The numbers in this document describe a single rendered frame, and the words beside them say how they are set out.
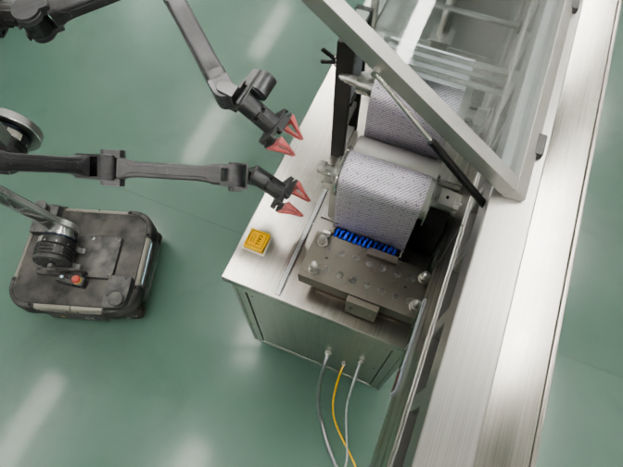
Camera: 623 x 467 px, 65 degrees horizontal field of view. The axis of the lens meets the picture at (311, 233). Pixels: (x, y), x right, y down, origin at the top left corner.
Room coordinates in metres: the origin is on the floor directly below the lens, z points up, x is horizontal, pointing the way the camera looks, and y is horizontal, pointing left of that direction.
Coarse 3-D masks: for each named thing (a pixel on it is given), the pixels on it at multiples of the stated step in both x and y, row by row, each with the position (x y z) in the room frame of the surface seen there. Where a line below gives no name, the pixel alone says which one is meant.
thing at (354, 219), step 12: (336, 204) 0.70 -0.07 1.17; (348, 204) 0.69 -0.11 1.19; (336, 216) 0.70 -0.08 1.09; (348, 216) 0.69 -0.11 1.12; (360, 216) 0.67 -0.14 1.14; (372, 216) 0.66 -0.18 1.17; (384, 216) 0.65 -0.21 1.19; (348, 228) 0.69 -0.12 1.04; (360, 228) 0.67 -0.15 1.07; (372, 228) 0.66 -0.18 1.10; (384, 228) 0.64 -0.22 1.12; (396, 228) 0.63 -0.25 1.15; (408, 228) 0.62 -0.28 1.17; (384, 240) 0.64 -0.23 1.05; (396, 240) 0.63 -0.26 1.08
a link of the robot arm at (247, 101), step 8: (248, 88) 0.90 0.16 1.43; (240, 96) 0.88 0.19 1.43; (248, 96) 0.87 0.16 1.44; (256, 96) 0.90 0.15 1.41; (240, 104) 0.85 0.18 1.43; (248, 104) 0.85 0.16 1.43; (256, 104) 0.86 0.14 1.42; (240, 112) 0.85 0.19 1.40; (248, 112) 0.84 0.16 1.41; (256, 112) 0.84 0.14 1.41
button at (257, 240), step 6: (252, 228) 0.74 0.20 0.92; (252, 234) 0.72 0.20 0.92; (258, 234) 0.72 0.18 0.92; (264, 234) 0.72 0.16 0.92; (270, 234) 0.72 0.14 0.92; (246, 240) 0.70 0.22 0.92; (252, 240) 0.70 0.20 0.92; (258, 240) 0.70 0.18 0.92; (264, 240) 0.70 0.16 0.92; (246, 246) 0.68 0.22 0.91; (252, 246) 0.67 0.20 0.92; (258, 246) 0.67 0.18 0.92; (264, 246) 0.68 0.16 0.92; (258, 252) 0.66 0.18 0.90
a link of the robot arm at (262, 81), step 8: (256, 72) 0.95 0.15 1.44; (264, 72) 0.94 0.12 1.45; (224, 80) 0.91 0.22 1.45; (248, 80) 0.93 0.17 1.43; (256, 80) 0.92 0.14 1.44; (264, 80) 0.92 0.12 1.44; (272, 80) 0.93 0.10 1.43; (216, 88) 0.89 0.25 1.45; (224, 88) 0.89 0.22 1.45; (232, 88) 0.89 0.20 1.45; (240, 88) 0.90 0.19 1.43; (256, 88) 0.90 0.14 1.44; (264, 88) 0.90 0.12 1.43; (272, 88) 0.92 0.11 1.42; (232, 96) 0.86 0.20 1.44; (264, 96) 0.89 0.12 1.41; (232, 104) 0.87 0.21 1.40
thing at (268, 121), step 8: (264, 112) 0.84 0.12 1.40; (272, 112) 0.86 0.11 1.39; (280, 112) 0.88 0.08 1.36; (256, 120) 0.83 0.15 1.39; (264, 120) 0.83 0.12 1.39; (272, 120) 0.83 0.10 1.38; (280, 120) 0.84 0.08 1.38; (264, 128) 0.82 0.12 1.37; (272, 128) 0.82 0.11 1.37; (264, 136) 0.81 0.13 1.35; (272, 136) 0.79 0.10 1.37
